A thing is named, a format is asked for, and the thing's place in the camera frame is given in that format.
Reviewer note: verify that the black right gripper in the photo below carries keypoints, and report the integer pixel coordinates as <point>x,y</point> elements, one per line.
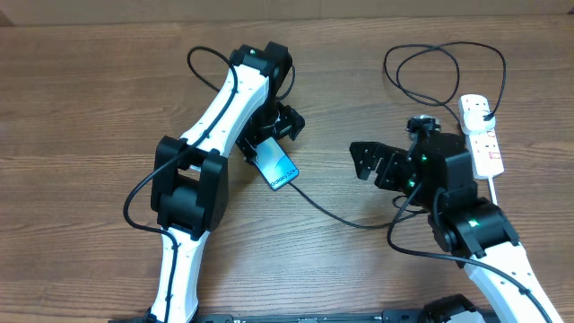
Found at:
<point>389,163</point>

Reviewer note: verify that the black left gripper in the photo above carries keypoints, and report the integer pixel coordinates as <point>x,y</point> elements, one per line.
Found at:
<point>256,136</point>

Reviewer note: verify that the blue Galaxy smartphone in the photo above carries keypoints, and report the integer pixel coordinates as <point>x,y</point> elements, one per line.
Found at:
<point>274,164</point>

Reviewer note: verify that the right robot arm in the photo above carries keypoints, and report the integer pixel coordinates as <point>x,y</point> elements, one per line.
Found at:
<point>436,174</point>

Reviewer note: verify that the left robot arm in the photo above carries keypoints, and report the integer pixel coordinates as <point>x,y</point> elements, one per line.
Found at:
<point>190,179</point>

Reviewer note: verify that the white charger plug adapter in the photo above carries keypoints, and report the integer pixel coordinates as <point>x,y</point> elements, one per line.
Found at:
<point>477,121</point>

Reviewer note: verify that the white power strip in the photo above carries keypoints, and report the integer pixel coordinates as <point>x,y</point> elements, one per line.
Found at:
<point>484,147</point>

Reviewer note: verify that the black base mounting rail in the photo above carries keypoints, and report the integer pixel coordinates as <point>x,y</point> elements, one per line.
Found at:
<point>454,308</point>

